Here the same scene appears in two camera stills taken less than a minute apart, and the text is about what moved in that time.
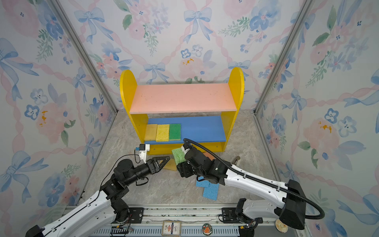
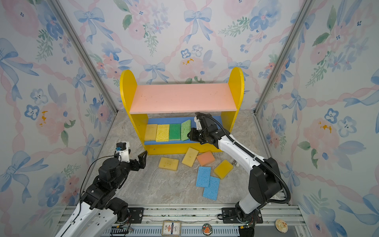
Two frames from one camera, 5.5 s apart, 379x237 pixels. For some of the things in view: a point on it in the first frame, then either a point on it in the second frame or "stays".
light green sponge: [179, 155] → [186, 128]
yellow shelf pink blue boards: [206, 111] stays
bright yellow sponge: [163, 133] stays
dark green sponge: [174, 132] stays
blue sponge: [204, 183] stays
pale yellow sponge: [171, 165] stays
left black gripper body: [148, 168] → [125, 168]
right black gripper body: [188, 171] → [207, 136]
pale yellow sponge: [150, 133] stays
